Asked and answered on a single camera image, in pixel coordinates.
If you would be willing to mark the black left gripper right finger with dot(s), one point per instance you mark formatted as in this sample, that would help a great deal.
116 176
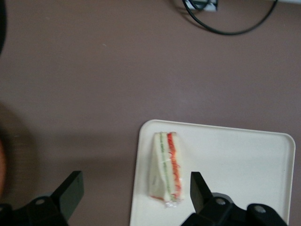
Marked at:
209 209

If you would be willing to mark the cream rectangular plastic tray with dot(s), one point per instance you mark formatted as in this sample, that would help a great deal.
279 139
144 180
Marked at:
235 169

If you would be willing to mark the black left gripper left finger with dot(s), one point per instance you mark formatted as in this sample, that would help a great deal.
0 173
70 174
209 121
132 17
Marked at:
65 197

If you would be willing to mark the triangular plastic sandwich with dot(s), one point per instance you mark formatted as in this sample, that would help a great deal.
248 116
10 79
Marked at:
164 169

